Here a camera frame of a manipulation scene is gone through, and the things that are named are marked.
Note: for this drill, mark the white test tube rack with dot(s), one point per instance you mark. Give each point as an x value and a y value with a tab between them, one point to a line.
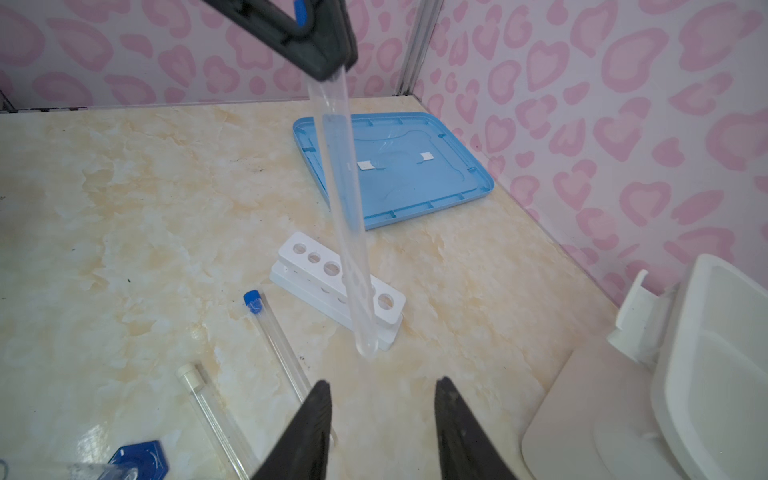
313	273

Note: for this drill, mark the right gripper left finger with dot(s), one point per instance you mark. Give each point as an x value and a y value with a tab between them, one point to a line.
303	449

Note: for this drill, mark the white-capped test tube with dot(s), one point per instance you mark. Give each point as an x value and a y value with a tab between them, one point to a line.
225	435

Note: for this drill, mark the white plastic storage bin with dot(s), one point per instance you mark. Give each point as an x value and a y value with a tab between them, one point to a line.
676	390

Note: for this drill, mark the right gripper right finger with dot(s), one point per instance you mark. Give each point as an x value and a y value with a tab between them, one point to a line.
465	451

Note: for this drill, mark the blue plastic bin lid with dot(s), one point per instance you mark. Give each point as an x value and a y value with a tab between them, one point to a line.
410	164

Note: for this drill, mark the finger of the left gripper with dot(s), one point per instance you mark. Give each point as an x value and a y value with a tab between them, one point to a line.
319	39

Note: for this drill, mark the blue-based small cylinder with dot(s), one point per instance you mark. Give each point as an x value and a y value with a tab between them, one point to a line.
141	461

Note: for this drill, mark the blue-capped test tube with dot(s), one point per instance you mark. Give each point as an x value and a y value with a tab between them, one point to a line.
335	137
259	307

